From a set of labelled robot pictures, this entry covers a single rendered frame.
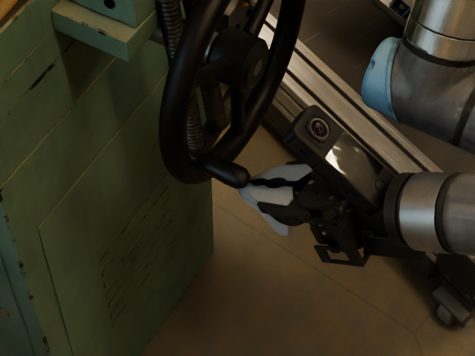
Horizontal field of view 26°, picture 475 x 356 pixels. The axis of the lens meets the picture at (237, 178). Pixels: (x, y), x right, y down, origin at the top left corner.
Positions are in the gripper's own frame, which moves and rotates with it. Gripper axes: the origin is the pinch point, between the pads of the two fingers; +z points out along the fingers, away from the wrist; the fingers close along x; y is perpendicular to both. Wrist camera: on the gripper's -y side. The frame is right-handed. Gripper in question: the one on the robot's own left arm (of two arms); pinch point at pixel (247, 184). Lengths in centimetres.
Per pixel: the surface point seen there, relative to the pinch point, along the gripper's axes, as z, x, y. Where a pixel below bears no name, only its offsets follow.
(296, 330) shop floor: 39, 25, 61
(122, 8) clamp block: 5.6, 1.8, -21.9
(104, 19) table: 8.6, 1.5, -21.0
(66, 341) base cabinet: 42.0, -8.8, 24.9
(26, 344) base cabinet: 44, -13, 21
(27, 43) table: 14.2, -4.3, -22.7
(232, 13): 23.4, 31.9, -1.3
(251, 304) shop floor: 48, 26, 56
